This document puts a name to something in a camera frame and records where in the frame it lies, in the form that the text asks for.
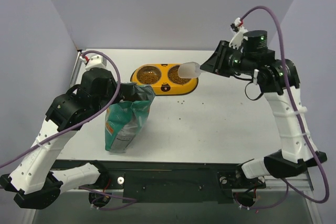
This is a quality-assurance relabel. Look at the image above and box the green pet food bag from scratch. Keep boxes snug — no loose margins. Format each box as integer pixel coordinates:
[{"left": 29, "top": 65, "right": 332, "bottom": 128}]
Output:
[{"left": 104, "top": 85, "right": 155, "bottom": 153}]

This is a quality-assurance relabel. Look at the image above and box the clear plastic scoop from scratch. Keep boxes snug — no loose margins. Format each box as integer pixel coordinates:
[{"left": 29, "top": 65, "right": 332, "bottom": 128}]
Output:
[{"left": 177, "top": 62, "right": 203, "bottom": 79}]

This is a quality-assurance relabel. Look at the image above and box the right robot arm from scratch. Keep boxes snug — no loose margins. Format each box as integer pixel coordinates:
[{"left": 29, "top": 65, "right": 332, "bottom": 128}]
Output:
[{"left": 201, "top": 30, "right": 327, "bottom": 187}]

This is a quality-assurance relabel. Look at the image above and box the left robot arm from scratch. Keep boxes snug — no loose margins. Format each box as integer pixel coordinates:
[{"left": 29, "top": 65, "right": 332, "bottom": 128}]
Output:
[{"left": 1, "top": 67, "right": 121, "bottom": 210}]

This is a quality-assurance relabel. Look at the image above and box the kibble in left bowl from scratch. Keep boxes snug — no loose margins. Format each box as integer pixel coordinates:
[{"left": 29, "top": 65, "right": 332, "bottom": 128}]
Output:
[{"left": 137, "top": 71, "right": 160, "bottom": 84}]

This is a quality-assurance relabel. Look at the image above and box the left steel bowl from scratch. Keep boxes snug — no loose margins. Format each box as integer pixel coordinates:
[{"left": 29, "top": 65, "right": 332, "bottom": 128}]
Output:
[{"left": 136, "top": 66, "right": 161, "bottom": 85}]

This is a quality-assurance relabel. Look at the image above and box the yellow double bowl feeder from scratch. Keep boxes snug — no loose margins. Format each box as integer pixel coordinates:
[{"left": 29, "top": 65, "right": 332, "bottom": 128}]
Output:
[{"left": 130, "top": 64, "right": 198, "bottom": 96}]

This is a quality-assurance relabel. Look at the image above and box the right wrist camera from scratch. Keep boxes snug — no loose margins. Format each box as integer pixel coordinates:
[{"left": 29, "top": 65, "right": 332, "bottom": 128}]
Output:
[{"left": 229, "top": 17, "right": 248, "bottom": 49}]

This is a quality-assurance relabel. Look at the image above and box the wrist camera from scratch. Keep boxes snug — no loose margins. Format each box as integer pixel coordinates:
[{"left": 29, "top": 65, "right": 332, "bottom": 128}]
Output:
[
  {"left": 79, "top": 55, "right": 107, "bottom": 71},
  {"left": 229, "top": 17, "right": 248, "bottom": 49}
]

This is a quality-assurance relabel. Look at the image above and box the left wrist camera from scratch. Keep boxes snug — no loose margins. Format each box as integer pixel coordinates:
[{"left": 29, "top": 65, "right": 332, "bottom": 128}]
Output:
[{"left": 79, "top": 55, "right": 107, "bottom": 71}]

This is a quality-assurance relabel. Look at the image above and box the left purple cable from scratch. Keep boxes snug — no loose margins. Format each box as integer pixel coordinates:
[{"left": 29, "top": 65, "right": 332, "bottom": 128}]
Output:
[{"left": 0, "top": 50, "right": 123, "bottom": 169}]

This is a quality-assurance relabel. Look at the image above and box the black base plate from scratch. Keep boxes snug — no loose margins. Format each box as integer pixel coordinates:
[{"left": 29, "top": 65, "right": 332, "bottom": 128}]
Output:
[{"left": 52, "top": 160, "right": 267, "bottom": 204}]

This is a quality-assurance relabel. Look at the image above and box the aluminium frame rail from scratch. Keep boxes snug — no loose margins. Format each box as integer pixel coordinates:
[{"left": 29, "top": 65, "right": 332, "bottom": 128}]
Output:
[{"left": 33, "top": 172, "right": 313, "bottom": 224}]

